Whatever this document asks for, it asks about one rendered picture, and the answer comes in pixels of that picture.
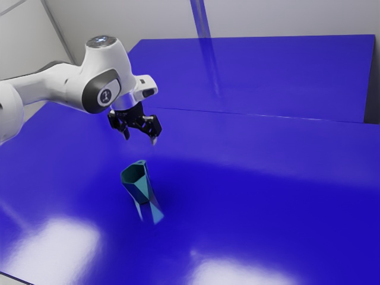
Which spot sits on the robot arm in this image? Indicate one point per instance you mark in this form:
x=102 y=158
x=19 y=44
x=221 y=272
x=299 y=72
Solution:
x=98 y=74

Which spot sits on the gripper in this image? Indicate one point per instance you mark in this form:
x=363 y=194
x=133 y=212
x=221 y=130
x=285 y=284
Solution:
x=132 y=115

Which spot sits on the teal faceted mug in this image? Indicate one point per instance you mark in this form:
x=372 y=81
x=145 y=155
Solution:
x=142 y=190

